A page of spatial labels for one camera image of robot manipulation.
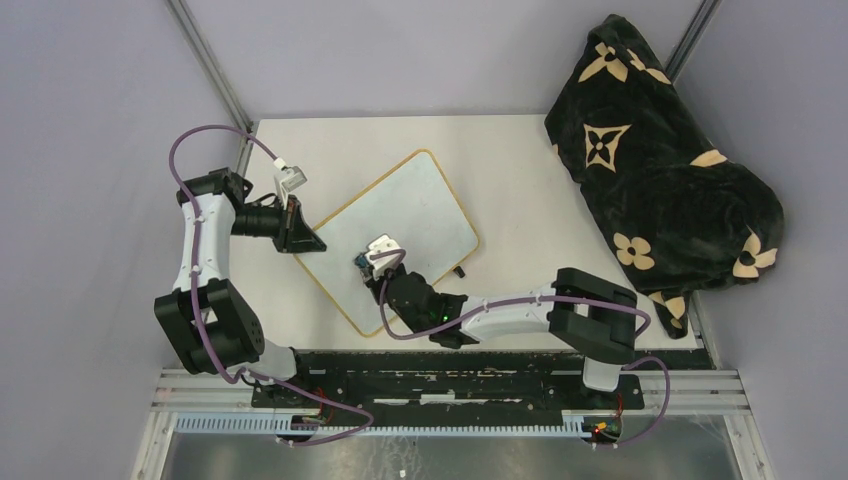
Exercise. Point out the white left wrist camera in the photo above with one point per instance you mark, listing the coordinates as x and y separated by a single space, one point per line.
287 180

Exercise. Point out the aluminium frame rails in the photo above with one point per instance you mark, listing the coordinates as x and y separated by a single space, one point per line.
707 429

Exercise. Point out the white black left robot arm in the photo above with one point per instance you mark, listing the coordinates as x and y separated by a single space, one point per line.
207 321

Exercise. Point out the black floral plush blanket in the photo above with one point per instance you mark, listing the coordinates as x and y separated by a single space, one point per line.
679 216

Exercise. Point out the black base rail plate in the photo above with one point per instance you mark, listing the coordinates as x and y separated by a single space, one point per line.
455 389

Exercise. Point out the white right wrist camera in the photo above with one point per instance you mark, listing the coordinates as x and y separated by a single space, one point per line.
383 254

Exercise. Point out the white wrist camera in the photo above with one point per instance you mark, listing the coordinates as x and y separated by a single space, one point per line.
383 254
287 180

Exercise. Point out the white toothed cable duct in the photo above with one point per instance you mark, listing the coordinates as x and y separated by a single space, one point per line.
283 424

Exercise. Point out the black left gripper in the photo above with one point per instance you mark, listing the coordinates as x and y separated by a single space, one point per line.
295 242

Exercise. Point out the yellow framed whiteboard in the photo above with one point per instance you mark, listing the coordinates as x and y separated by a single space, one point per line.
411 207

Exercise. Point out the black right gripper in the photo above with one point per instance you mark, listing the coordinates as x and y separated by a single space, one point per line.
375 284

